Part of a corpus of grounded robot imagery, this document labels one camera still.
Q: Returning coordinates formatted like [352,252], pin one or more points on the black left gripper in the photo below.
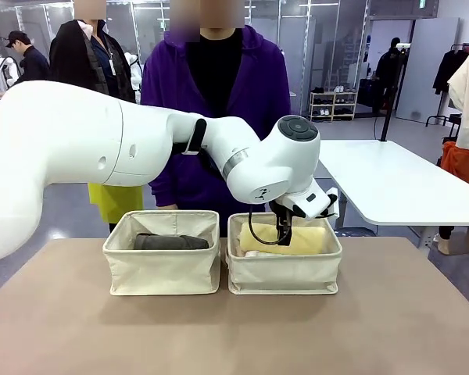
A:
[283,215]

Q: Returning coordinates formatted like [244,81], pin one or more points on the yellow towel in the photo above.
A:
[316,240]

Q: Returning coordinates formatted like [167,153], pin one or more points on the white towel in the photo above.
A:
[254,254]

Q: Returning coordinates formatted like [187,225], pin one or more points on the dark grey towel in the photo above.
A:
[180,243]

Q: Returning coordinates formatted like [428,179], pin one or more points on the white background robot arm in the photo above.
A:
[134,60]
[9,66]

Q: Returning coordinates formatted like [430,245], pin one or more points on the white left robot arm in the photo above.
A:
[82,136]

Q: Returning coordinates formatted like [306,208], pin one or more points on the purple sleeved right forearm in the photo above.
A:
[166,191]

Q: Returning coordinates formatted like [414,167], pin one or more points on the person's right hand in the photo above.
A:
[168,207]

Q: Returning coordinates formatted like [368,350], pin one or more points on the beige fabric basket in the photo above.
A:
[285,273]
[160,269]

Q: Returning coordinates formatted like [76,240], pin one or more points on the white side table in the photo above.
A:
[394,183]

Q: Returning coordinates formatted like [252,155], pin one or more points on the wooden shoe rack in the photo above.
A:
[333,102]

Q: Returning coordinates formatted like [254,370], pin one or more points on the beige mannequin foot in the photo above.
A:
[447,246]

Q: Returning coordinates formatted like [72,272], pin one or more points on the orange garment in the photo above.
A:
[465,164]

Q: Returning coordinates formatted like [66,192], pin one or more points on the person in black hoodie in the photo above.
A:
[389,70]

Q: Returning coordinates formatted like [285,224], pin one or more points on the black rack base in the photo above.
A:
[443,119]

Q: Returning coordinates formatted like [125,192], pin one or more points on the person in purple hoodie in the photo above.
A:
[164,78]

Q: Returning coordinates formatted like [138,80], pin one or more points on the black garment on rack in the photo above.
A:
[447,72]

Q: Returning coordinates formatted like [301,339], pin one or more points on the person in black jacket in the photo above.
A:
[82,66]

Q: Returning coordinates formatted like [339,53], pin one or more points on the person in black cap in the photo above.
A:
[33,64]

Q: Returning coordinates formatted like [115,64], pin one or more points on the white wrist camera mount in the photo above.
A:
[308,203]

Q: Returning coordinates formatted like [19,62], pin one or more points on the black camera pole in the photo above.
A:
[387,117]

